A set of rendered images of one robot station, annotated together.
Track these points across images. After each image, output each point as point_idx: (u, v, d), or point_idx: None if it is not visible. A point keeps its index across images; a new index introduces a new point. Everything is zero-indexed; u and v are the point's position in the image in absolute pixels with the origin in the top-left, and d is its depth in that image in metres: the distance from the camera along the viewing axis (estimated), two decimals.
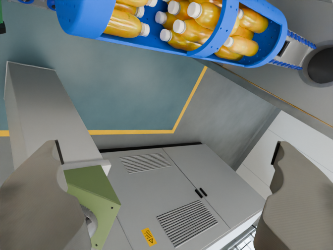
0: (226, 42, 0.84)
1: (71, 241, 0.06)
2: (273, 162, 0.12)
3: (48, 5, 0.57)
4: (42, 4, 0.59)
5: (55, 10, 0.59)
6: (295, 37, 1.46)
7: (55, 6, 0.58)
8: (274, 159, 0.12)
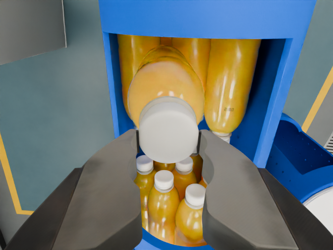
0: None
1: (124, 227, 0.07)
2: (198, 151, 0.13)
3: None
4: None
5: None
6: None
7: None
8: (199, 148, 0.13)
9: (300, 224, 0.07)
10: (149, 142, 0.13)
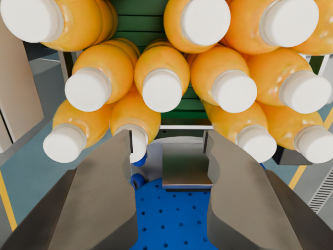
0: None
1: (119, 228, 0.07)
2: (205, 151, 0.13)
3: (133, 176, 0.44)
4: None
5: (132, 183, 0.45)
6: None
7: (135, 184, 0.44)
8: (205, 148, 0.13)
9: (306, 228, 0.07)
10: None
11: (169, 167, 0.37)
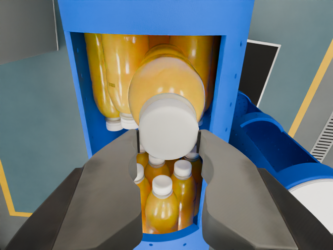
0: None
1: (124, 227, 0.07)
2: (198, 151, 0.13)
3: None
4: None
5: None
6: None
7: None
8: (198, 148, 0.13)
9: (299, 224, 0.07)
10: None
11: None
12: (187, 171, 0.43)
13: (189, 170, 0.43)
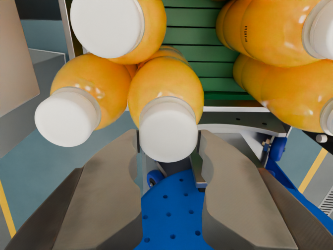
0: None
1: (124, 227, 0.07)
2: (198, 151, 0.13)
3: (147, 173, 0.36)
4: (149, 157, 0.39)
5: (149, 186, 0.37)
6: None
7: (152, 182, 0.36)
8: (198, 148, 0.13)
9: (299, 224, 0.07)
10: None
11: (200, 160, 0.29)
12: None
13: None
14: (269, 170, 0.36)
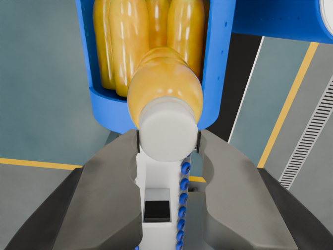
0: None
1: (124, 227, 0.07)
2: (198, 151, 0.13)
3: None
4: None
5: None
6: (178, 245, 0.90)
7: None
8: (198, 148, 0.13)
9: (299, 224, 0.07)
10: None
11: None
12: None
13: None
14: None
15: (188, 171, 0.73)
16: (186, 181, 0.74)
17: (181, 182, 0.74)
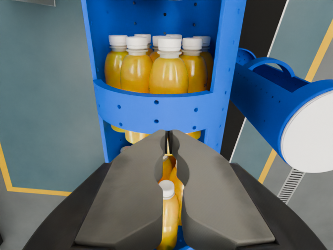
0: None
1: (143, 228, 0.07)
2: (171, 152, 0.13)
3: None
4: None
5: None
6: None
7: None
8: (172, 149, 0.13)
9: (273, 214, 0.07)
10: None
11: None
12: (197, 42, 0.37)
13: (200, 41, 0.37)
14: None
15: None
16: None
17: None
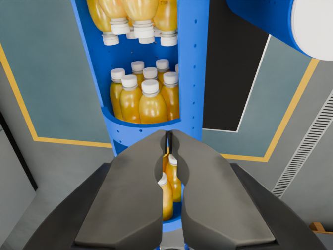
0: None
1: (143, 228, 0.07)
2: (171, 152, 0.13)
3: None
4: None
5: None
6: None
7: None
8: (172, 149, 0.13)
9: (273, 214, 0.07)
10: (116, 32, 0.45)
11: None
12: (173, 79, 0.49)
13: (175, 78, 0.50)
14: None
15: None
16: None
17: None
